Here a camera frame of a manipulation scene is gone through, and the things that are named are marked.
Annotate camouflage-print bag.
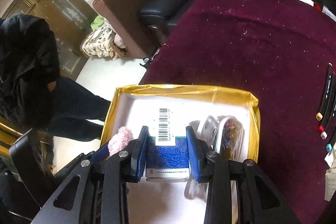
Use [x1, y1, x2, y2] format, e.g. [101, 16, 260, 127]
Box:
[80, 21, 129, 60]

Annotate green cloth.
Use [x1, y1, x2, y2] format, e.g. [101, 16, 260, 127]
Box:
[91, 15, 105, 30]

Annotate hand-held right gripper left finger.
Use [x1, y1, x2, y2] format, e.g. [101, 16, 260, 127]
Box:
[31, 126, 149, 224]

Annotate person's jeans legs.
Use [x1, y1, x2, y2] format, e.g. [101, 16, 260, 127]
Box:
[47, 77, 112, 142]

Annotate brown armchair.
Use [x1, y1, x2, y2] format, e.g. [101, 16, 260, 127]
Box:
[92, 0, 168, 59]

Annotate blue leaf-print medicine box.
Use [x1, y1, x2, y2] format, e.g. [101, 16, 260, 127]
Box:
[145, 106, 191, 183]

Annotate clear cartoon-print pouch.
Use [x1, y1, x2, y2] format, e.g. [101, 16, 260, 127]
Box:
[184, 115, 248, 201]

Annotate black marker red cap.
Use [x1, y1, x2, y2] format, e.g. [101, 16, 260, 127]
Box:
[318, 72, 336, 132]

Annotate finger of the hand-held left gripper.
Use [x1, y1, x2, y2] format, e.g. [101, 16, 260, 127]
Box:
[89, 142, 111, 165]

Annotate person in black jacket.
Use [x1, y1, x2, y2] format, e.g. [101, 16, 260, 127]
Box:
[0, 15, 61, 130]

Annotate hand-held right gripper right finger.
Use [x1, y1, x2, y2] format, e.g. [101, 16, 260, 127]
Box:
[186, 126, 301, 224]

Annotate pink fluffy hair tie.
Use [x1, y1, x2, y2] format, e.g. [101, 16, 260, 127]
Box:
[108, 126, 134, 157]

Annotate yellow cardboard box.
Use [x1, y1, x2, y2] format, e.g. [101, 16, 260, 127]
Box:
[100, 84, 261, 224]

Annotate maroon tablecloth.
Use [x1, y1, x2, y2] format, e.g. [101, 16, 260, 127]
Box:
[139, 0, 336, 224]

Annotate black marker teal cap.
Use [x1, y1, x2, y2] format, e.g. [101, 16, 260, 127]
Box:
[325, 135, 336, 151]

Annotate glass panel wooden door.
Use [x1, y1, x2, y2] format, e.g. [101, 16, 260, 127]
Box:
[5, 0, 97, 80]

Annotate black marker white cap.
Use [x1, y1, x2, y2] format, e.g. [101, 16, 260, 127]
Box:
[321, 103, 336, 139]

